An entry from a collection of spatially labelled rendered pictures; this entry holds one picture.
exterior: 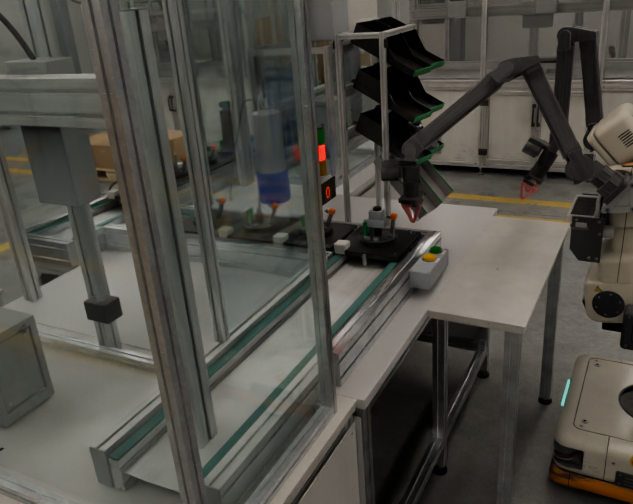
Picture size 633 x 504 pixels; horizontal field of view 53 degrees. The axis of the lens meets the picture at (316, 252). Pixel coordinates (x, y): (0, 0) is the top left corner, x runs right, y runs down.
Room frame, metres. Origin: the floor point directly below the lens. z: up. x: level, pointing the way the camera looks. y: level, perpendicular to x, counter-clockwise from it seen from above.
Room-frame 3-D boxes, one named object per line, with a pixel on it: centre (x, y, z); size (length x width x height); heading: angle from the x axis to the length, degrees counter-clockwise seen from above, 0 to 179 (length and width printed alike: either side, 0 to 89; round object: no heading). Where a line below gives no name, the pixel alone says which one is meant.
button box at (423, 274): (1.93, -0.37, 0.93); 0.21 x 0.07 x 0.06; 151
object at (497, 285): (2.18, -0.52, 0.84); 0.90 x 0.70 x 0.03; 150
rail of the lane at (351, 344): (1.79, -0.23, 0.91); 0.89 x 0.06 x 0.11; 151
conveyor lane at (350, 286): (1.85, -0.06, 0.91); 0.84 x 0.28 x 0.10; 151
